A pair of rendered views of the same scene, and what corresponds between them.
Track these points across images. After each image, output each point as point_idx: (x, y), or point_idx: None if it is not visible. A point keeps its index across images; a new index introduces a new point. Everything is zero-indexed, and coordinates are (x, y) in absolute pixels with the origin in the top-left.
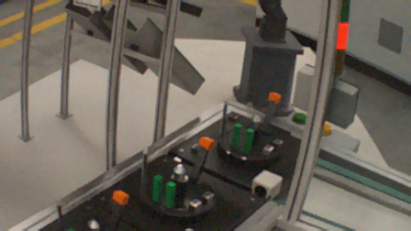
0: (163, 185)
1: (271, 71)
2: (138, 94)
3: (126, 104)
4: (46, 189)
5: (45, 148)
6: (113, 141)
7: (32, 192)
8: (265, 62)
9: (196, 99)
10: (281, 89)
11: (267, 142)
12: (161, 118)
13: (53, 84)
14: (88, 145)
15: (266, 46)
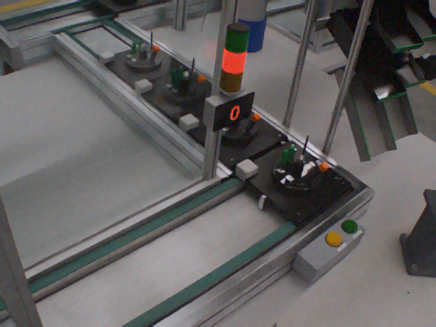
0: (243, 121)
1: (421, 223)
2: (413, 181)
3: (396, 172)
4: (279, 114)
5: (326, 121)
6: (286, 110)
7: (274, 108)
8: (423, 212)
9: (416, 213)
10: (417, 244)
11: (296, 179)
12: (325, 139)
13: (412, 137)
14: (335, 142)
15: (428, 197)
